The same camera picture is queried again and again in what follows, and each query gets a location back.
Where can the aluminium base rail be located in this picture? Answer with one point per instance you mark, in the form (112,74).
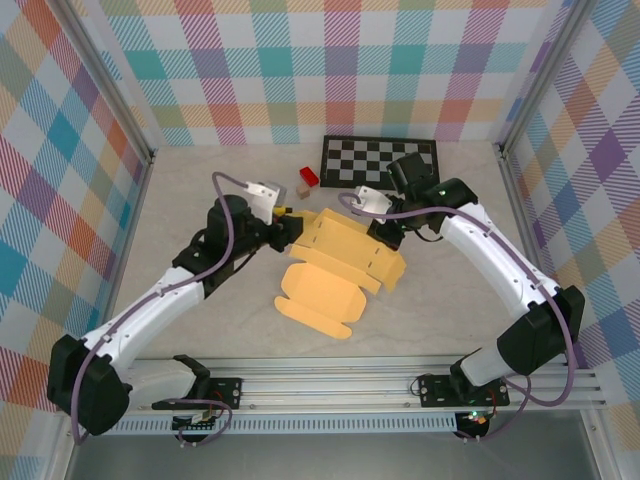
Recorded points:
(325,385)

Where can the small electronics board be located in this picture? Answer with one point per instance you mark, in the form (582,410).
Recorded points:
(475,418)
(200,421)

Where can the red block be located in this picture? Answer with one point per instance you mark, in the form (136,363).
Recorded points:
(309,176)

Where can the aluminium side rail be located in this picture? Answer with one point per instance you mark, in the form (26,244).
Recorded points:
(142,172)
(525,220)

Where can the tan wooden cube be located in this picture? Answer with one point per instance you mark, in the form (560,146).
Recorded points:
(302,191)

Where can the yellow paper box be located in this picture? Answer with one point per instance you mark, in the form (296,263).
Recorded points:
(320,290)

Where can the aluminium frame post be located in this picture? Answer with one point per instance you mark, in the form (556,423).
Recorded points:
(115,100)
(545,75)

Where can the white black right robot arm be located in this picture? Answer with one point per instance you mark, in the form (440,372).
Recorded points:
(490,260)

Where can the black grey checkerboard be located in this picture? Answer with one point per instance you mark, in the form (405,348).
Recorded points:
(360,160)

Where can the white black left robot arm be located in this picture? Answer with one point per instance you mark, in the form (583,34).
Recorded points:
(140,325)

